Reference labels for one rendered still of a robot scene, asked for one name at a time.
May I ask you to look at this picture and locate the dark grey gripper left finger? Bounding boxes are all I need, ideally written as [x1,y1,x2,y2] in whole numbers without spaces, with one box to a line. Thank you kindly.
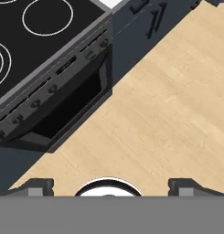
[7,178,55,197]

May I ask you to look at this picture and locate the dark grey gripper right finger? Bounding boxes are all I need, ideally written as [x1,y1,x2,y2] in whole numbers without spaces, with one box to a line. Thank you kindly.
[167,178,224,197]

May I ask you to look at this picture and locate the dark blue-grey cupboard run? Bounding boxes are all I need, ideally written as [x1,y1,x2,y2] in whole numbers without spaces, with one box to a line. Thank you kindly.
[0,142,49,197]

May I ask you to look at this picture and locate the round white and black object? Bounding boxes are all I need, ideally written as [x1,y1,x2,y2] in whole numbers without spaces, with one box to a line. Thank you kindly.
[74,176,144,197]

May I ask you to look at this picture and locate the dark grey oven door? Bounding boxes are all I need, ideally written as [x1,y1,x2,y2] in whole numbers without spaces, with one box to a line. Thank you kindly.
[0,45,113,154]

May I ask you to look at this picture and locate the dark grey oven control panel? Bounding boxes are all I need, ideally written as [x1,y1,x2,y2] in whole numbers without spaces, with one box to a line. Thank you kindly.
[0,27,112,144]

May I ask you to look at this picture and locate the black hob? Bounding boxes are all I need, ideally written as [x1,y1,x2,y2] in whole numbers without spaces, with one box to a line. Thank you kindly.
[0,0,106,103]

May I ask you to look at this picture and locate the dark blue-grey cupboard door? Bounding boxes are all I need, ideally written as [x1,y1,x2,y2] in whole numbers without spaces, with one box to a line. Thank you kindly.
[111,0,206,87]

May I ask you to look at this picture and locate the dark cupboard handle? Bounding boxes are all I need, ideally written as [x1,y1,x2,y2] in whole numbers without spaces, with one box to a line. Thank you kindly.
[129,0,150,15]
[145,10,161,40]
[155,2,168,32]

